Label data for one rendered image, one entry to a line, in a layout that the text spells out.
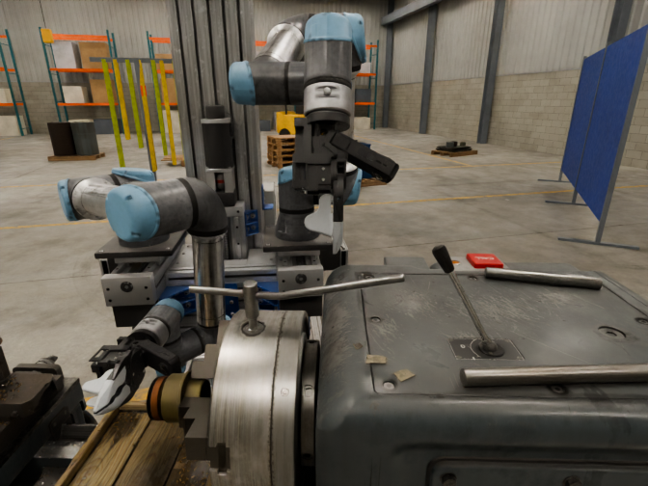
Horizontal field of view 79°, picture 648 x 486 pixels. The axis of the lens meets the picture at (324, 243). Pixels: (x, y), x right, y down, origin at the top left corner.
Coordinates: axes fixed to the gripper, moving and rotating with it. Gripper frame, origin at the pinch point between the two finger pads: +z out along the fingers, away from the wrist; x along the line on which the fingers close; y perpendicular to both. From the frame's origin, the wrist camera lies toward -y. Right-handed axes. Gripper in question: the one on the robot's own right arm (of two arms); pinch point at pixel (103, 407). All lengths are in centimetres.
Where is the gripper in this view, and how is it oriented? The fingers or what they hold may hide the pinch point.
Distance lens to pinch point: 84.0
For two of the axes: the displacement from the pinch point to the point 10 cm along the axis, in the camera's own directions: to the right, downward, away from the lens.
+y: -10.0, 0.1, 0.3
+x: -0.2, -9.4, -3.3
